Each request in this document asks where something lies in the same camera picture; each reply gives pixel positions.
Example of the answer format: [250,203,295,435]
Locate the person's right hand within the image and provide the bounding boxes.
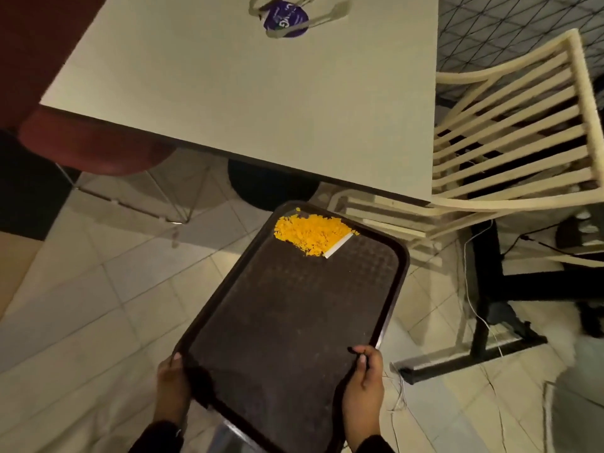
[340,345,386,451]

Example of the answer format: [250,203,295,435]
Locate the person's left hand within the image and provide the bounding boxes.
[153,352,192,428]

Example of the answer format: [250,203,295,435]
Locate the dark brown plastic tray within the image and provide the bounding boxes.
[172,201,410,453]

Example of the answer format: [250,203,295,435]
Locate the small white scraper card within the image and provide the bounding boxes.
[323,232,355,259]

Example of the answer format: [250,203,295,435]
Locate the pile of orange crumbs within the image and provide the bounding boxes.
[273,207,361,258]

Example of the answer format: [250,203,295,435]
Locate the metal tongs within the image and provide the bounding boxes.
[249,0,284,17]
[265,0,352,39]

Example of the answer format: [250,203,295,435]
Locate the person's left forearm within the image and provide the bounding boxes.
[128,420,184,453]

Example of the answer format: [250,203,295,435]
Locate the person's right forearm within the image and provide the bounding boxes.
[347,434,395,453]

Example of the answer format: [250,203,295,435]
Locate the person's legs in jeans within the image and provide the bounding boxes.
[212,419,258,453]

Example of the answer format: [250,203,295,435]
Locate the round black table base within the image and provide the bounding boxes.
[227,159,322,213]

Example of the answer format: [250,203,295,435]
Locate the low black floor cabinet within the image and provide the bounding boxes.
[0,131,81,241]

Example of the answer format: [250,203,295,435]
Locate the cream slatted wooden chair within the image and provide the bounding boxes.
[328,28,604,269]

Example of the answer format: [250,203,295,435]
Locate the red cushioned chair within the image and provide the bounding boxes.
[0,0,211,227]

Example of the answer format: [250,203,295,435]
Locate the round purple sticker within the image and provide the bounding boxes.
[262,0,310,38]

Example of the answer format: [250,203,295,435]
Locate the white cable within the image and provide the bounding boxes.
[462,220,506,359]

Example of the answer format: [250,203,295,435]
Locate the black metal frame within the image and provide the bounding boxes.
[398,216,604,385]

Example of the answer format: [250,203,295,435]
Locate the blue wire mesh fence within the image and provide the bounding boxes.
[436,0,604,102]

